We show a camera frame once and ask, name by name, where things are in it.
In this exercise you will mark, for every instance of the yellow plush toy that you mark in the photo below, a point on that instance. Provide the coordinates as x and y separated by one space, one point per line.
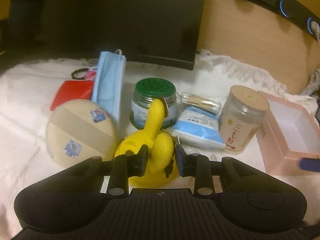
161 168

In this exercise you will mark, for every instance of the white textured cloth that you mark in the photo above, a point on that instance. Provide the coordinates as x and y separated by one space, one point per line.
28 89

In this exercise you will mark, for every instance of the blue surgical face mask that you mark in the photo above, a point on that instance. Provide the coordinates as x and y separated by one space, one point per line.
109 82

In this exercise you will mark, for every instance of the clear box of toothpicks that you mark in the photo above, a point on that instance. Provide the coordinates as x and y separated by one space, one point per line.
200 102

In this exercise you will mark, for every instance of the black monitor screen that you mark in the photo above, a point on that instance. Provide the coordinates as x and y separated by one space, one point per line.
163 32

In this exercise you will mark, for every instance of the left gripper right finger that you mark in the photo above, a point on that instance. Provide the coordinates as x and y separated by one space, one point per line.
198 167

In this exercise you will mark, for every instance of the clear jar beige lid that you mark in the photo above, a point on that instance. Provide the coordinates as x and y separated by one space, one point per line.
241 116

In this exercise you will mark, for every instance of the glass jar green lid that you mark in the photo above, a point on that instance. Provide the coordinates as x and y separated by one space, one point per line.
147 90

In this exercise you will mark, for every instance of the red plastic packet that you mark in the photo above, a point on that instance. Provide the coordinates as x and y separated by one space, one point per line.
72 90

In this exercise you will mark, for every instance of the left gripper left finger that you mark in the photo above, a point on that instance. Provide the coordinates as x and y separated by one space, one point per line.
124 167

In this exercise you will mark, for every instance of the round beige powder puff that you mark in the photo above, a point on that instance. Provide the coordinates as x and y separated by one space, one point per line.
80 129

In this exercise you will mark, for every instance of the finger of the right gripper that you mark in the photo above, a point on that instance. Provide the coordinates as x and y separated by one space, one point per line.
310 164

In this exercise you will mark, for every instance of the small pink packet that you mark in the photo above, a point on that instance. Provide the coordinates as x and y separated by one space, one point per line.
91 73

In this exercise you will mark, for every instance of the pink cardboard gift box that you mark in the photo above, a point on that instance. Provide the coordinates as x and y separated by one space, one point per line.
287 133

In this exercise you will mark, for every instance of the blue white tissue packet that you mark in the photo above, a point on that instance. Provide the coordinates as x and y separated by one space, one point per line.
198 128

